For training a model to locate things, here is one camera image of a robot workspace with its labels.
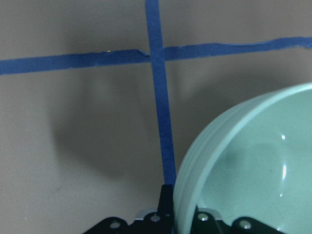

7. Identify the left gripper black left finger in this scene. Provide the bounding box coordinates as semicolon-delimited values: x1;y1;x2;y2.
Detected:
157;184;173;217

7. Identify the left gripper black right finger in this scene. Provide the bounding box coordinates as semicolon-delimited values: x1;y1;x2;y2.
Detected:
190;206;223;234

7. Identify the light green ribbed bowl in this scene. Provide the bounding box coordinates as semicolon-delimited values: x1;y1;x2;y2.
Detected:
174;83;312;234

